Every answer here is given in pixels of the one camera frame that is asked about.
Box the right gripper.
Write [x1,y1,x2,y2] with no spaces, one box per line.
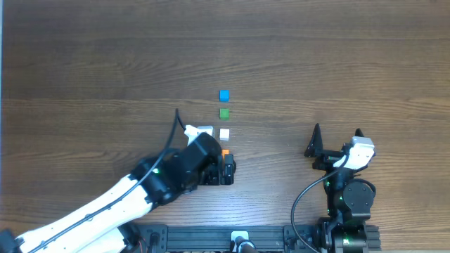
[304,122,365,171]

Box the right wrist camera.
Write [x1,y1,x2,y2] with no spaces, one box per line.
[332,136,376,170]

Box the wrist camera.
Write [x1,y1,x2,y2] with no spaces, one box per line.
[332,136,376,170]
[184,124,214,145]

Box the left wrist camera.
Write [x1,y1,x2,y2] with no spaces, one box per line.
[184,124,214,145]

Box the mounting rail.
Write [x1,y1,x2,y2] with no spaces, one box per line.
[129,223,383,253]

